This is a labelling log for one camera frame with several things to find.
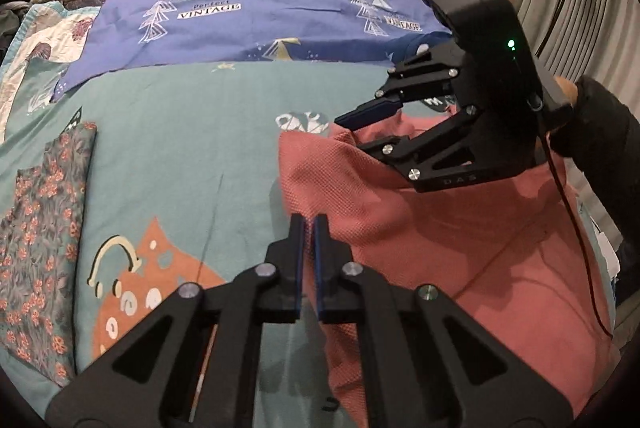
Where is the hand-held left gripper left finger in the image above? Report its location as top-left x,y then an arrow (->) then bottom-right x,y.
45,214 -> 306,428

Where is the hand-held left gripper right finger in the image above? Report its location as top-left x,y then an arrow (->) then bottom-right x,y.
315,214 -> 574,428

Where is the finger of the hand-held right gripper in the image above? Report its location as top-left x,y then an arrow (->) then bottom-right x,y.
357,105 -> 539,195
334,45 -> 469,133

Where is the pink knit top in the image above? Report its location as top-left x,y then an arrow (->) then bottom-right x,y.
277,108 -> 623,416

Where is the person's right forearm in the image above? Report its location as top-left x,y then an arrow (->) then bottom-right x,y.
547,75 -> 640,259

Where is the person's right hand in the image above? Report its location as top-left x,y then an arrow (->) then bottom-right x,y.
554,76 -> 582,109

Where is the navy star fleece garment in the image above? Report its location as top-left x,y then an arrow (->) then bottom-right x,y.
387,32 -> 466,116

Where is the teal printed bed sheet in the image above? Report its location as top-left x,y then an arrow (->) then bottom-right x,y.
0,5 -> 623,428

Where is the white paper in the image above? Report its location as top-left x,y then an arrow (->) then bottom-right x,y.
596,230 -> 620,281

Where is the folded floral garment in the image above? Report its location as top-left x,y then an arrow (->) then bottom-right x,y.
0,122 -> 98,389

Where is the white patterned quilt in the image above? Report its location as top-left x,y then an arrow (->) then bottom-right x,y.
0,2 -> 103,143

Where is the dark red gripper cable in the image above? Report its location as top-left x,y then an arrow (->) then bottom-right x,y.
530,98 -> 615,340

